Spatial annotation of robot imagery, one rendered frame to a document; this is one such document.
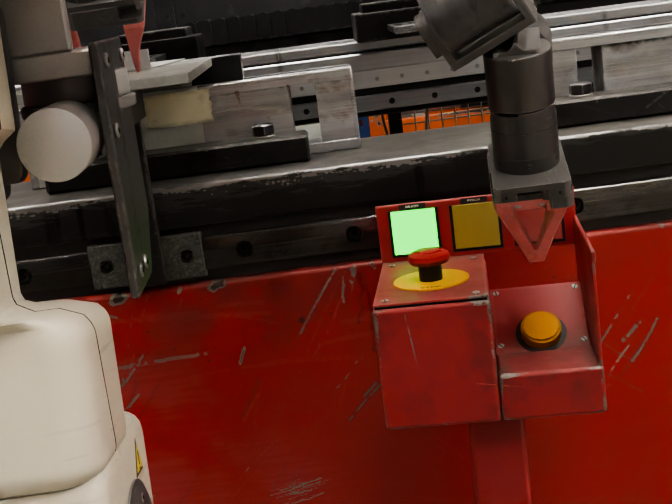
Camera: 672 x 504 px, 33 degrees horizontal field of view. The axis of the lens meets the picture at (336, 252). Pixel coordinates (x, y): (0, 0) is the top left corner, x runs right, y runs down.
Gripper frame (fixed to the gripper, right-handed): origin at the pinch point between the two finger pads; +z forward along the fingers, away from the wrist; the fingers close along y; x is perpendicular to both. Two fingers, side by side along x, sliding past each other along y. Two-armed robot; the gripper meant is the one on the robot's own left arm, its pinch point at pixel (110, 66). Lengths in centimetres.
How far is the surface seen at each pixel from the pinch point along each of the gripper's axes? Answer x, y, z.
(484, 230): 16.7, -35.2, 14.7
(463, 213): 15.5, -33.3, 13.1
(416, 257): 24.0, -27.4, 10.0
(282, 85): -9.4, -16.8, 11.9
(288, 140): -1.7, -16.7, 14.0
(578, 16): -33, -58, 24
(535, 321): 27.8, -37.8, 16.9
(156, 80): 10.1, -5.8, -4.2
